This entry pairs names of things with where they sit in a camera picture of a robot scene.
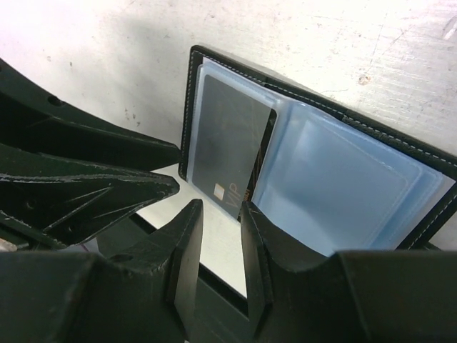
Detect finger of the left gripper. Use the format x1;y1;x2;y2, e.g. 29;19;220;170
1;61;180;172
1;145;179;249

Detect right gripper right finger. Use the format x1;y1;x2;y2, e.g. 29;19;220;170
241;202;456;342

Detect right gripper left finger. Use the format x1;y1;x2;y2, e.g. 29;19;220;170
1;199;204;342

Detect black leather card holder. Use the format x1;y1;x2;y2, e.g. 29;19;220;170
179;45;456;256

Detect black VIP card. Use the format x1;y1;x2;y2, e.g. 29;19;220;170
189;74;276;219

